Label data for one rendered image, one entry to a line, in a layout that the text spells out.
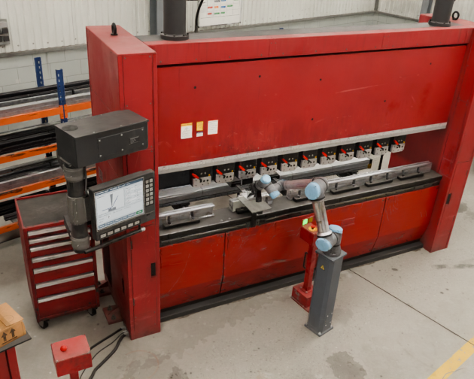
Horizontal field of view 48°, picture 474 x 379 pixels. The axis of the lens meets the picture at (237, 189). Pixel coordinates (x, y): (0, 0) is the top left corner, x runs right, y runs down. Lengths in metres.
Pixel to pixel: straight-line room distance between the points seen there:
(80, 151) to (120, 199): 0.44
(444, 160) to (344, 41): 1.85
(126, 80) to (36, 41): 4.43
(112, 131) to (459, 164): 3.56
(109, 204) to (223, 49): 1.35
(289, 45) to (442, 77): 1.74
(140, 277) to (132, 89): 1.47
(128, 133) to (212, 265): 1.65
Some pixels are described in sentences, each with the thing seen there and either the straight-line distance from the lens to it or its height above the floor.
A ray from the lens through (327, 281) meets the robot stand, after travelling 4.32.
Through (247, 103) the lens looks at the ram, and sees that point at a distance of 4.08.
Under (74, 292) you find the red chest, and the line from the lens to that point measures 4.51.
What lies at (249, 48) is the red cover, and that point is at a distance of 3.93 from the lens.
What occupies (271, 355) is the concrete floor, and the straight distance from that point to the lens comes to 4.43.
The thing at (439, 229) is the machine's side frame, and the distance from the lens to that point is 5.92.
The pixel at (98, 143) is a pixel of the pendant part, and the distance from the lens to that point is 3.17.
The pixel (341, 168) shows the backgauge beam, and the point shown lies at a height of 0.95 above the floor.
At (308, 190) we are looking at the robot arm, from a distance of 3.89.
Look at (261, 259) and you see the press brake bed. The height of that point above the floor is 0.40.
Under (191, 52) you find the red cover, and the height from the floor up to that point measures 2.24.
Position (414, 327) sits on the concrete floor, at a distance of 5.00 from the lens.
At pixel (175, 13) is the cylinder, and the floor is 2.48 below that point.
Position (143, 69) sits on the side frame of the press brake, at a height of 2.20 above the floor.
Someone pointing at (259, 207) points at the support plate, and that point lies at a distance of 4.28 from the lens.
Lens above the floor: 3.12
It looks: 28 degrees down
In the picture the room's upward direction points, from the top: 4 degrees clockwise
